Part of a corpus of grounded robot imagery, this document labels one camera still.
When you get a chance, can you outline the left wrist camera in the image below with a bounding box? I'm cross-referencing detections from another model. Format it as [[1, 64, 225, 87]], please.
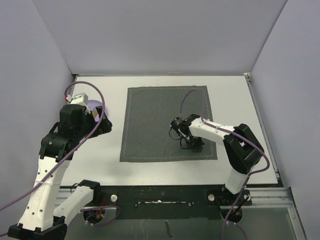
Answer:
[[64, 92, 89, 106]]

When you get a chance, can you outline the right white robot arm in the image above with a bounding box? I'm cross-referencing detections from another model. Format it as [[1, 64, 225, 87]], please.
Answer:
[[170, 114, 265, 205]]

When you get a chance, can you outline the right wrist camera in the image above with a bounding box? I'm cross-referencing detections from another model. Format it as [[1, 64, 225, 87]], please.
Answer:
[[170, 117, 186, 132]]

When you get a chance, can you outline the grey cloth placemat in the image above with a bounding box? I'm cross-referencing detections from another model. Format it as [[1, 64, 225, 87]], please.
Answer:
[[119, 85, 218, 163]]

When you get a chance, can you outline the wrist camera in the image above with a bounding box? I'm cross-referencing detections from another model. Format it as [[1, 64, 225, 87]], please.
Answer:
[[170, 117, 186, 132], [64, 92, 89, 106]]

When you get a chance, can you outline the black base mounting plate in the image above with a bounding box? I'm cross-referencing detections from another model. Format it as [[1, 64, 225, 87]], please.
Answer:
[[82, 185, 252, 224]]

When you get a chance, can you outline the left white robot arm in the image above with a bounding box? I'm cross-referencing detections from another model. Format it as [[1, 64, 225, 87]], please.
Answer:
[[7, 104, 112, 240]]

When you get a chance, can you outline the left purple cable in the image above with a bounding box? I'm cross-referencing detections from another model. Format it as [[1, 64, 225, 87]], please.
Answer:
[[0, 81, 122, 227]]

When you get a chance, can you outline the aluminium frame rail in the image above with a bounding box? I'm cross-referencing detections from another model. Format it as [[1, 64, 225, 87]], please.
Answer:
[[19, 187, 307, 240]]

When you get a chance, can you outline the purple plastic plate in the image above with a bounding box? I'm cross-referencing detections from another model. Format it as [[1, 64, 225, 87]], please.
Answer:
[[87, 99, 108, 117]]

